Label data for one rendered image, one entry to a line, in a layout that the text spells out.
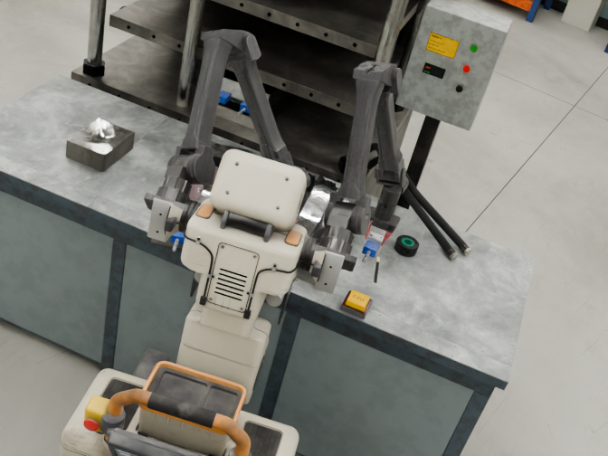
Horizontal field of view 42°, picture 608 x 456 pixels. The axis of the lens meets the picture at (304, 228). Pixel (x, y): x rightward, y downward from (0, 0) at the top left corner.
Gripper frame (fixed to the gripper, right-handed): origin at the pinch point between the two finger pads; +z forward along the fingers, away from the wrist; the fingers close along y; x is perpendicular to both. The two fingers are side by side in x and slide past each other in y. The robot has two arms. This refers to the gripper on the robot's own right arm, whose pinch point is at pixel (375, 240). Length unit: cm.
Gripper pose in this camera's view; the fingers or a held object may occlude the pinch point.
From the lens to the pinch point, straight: 250.0
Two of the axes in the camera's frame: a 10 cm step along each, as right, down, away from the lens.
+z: -2.3, 8.1, 5.4
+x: -3.4, 4.6, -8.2
